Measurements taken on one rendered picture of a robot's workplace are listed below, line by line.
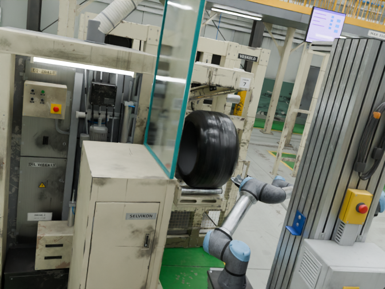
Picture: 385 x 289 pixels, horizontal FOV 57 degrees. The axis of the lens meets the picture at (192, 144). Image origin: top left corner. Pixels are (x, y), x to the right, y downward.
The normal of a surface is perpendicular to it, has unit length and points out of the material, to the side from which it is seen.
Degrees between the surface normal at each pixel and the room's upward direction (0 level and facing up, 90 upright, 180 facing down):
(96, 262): 90
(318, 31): 90
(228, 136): 54
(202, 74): 90
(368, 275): 90
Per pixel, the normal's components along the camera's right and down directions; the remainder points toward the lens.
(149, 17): 0.19, 0.29
